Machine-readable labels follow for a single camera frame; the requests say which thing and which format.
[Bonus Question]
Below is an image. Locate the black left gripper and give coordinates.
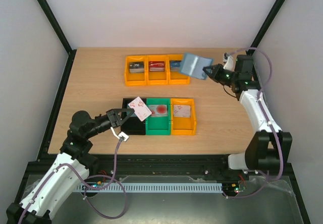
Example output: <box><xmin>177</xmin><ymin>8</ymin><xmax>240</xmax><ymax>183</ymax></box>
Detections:
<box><xmin>85</xmin><ymin>108</ymin><xmax>135</xmax><ymax>139</ymax></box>

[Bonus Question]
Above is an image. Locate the white card with grey stripe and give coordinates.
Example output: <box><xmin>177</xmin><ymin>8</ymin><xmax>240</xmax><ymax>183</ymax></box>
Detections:
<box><xmin>128</xmin><ymin>97</ymin><xmax>152</xmax><ymax>122</ymax></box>

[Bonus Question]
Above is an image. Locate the blue leather card holder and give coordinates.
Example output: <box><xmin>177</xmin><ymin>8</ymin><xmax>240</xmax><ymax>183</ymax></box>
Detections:
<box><xmin>179</xmin><ymin>53</ymin><xmax>213</xmax><ymax>80</ymax></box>

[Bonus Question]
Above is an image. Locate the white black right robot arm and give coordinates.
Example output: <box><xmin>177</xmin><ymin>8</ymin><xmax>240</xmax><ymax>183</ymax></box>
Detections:
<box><xmin>203</xmin><ymin>54</ymin><xmax>292</xmax><ymax>180</ymax></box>

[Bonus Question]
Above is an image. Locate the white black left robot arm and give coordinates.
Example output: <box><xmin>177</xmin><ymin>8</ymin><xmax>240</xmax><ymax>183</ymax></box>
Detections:
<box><xmin>6</xmin><ymin>108</ymin><xmax>134</xmax><ymax>223</ymax></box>

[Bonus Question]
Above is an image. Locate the white red circle card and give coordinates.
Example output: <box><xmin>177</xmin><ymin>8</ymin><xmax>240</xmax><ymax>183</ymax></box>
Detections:
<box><xmin>148</xmin><ymin>104</ymin><xmax>168</xmax><ymax>118</ymax></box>

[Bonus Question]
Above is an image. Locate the blue card in rear bin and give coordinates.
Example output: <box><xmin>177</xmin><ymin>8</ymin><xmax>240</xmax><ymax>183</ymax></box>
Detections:
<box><xmin>170</xmin><ymin>60</ymin><xmax>181</xmax><ymax>72</ymax></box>

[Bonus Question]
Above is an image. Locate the dark card in rear bin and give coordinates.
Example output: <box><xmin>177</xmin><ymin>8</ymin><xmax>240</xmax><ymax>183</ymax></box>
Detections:
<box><xmin>129</xmin><ymin>62</ymin><xmax>145</xmax><ymax>74</ymax></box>

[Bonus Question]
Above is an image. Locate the white patterned card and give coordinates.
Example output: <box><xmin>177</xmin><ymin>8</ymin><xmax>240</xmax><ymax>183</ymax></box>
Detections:
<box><xmin>173</xmin><ymin>104</ymin><xmax>191</xmax><ymax>118</ymax></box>

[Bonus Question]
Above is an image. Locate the red card in rear bin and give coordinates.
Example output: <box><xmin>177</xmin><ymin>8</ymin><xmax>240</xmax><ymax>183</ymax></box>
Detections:
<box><xmin>148</xmin><ymin>61</ymin><xmax>166</xmax><ymax>72</ymax></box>

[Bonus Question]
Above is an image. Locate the black plastic bin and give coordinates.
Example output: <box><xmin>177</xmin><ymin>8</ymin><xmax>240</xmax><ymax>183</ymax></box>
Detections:
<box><xmin>121</xmin><ymin>98</ymin><xmax>146</xmax><ymax>135</ymax></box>

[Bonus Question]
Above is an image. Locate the green plastic bin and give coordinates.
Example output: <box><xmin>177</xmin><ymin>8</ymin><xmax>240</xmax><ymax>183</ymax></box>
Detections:
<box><xmin>145</xmin><ymin>98</ymin><xmax>171</xmax><ymax>135</ymax></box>

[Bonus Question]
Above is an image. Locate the orange rear triple bin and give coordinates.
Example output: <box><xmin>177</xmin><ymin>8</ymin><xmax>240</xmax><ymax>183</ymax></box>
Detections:
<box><xmin>124</xmin><ymin>54</ymin><xmax>190</xmax><ymax>86</ymax></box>

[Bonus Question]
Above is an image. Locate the orange front plastic bin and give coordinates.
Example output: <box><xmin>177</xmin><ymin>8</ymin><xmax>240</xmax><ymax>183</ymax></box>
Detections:
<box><xmin>171</xmin><ymin>98</ymin><xmax>197</xmax><ymax>136</ymax></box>

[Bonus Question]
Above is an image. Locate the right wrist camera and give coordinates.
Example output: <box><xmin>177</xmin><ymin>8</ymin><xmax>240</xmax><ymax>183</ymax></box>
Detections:
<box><xmin>223</xmin><ymin>53</ymin><xmax>235</xmax><ymax>71</ymax></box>

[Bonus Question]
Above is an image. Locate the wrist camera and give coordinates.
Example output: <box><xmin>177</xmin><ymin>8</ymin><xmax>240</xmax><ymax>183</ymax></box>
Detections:
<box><xmin>223</xmin><ymin>53</ymin><xmax>235</xmax><ymax>71</ymax></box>
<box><xmin>110</xmin><ymin>127</ymin><xmax>129</xmax><ymax>142</ymax></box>

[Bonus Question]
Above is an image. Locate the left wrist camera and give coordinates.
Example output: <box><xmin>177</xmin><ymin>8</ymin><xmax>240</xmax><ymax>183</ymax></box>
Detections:
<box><xmin>110</xmin><ymin>127</ymin><xmax>129</xmax><ymax>142</ymax></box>

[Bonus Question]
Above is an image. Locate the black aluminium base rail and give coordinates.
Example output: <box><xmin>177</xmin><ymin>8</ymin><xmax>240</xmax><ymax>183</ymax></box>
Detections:
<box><xmin>23</xmin><ymin>154</ymin><xmax>279</xmax><ymax>182</ymax></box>

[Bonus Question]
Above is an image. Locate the light blue slotted cable duct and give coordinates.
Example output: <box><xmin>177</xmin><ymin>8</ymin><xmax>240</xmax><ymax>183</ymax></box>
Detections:
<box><xmin>73</xmin><ymin>183</ymin><xmax>223</xmax><ymax>193</ymax></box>

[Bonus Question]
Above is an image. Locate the black frame post right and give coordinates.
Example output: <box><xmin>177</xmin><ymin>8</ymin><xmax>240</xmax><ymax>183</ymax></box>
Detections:
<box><xmin>250</xmin><ymin>0</ymin><xmax>285</xmax><ymax>47</ymax></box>

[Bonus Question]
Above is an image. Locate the black frame post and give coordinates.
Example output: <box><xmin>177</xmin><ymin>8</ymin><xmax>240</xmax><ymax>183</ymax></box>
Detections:
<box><xmin>26</xmin><ymin>0</ymin><xmax>76</xmax><ymax>55</ymax></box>
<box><xmin>250</xmin><ymin>0</ymin><xmax>285</xmax><ymax>47</ymax></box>

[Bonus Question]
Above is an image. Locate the black frame post left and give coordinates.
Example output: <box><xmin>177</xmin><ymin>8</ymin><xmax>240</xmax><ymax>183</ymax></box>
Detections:
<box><xmin>26</xmin><ymin>0</ymin><xmax>76</xmax><ymax>55</ymax></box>

